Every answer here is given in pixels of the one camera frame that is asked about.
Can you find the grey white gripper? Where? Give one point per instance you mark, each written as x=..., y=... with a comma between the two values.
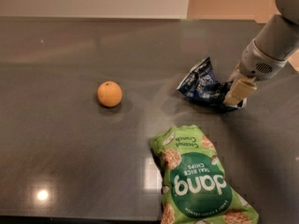
x=256, y=62

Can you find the blue chip bag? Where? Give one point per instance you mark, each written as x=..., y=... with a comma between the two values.
x=201, y=87

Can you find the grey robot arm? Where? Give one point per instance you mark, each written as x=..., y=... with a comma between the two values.
x=267, y=53

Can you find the green rice chips bag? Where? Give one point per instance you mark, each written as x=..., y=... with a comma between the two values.
x=194, y=189

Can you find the orange fruit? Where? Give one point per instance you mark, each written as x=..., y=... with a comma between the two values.
x=109, y=94

